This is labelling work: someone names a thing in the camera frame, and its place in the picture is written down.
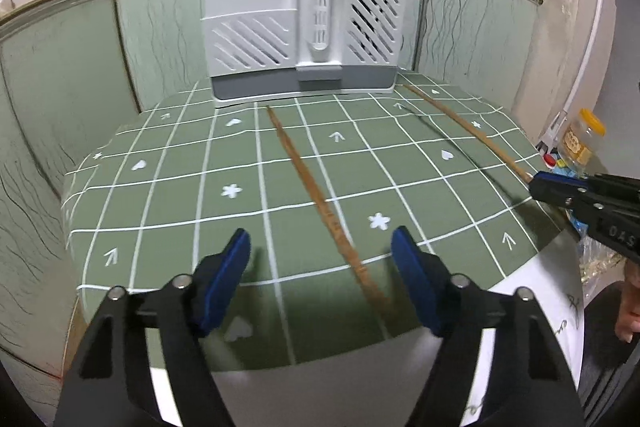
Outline yellow lid plastic jar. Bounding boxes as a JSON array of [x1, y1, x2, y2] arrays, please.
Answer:
[[558, 108, 606, 171]]

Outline green checkered tablecloth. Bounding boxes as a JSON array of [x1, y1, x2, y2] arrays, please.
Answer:
[[62, 72, 562, 372]]

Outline white utensil holder rack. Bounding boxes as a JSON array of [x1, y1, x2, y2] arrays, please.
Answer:
[[201, 0, 408, 105]]

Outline brown wooden chopstick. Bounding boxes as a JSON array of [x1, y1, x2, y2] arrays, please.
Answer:
[[407, 86, 533, 185], [266, 106, 394, 320]]

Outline person right hand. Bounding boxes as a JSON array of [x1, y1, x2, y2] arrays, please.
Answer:
[[615, 260, 640, 343]]

